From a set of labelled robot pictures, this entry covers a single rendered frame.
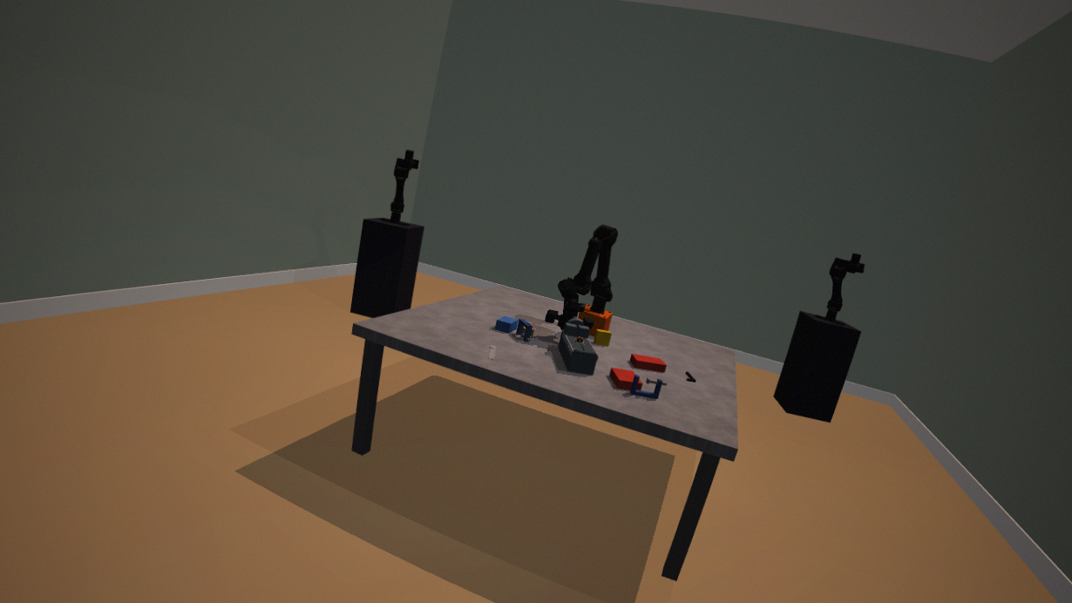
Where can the dark blue c-clamp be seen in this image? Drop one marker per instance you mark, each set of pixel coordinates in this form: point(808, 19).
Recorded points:
point(522, 323)
point(654, 394)

